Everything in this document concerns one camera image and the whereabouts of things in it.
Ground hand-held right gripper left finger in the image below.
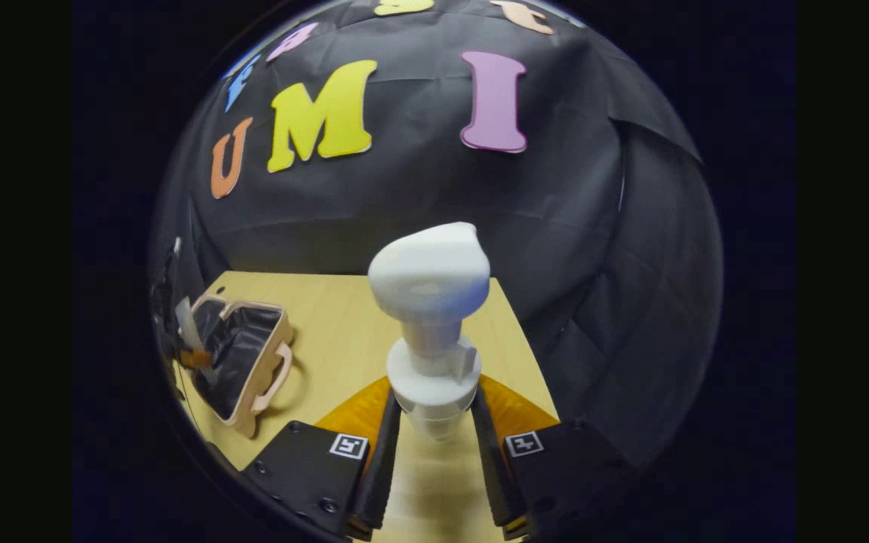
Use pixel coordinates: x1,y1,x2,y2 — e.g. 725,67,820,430
241,376,404,542

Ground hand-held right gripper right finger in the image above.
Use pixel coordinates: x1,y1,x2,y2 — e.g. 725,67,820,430
470,374,637,541

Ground small beige suitcase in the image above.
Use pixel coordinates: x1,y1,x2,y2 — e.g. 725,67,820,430
178,294,294,440

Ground white pump bottle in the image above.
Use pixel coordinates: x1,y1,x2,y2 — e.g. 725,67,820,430
367,221,493,443

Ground black backdrop cloth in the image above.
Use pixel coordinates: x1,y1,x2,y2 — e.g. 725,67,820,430
149,0,724,468

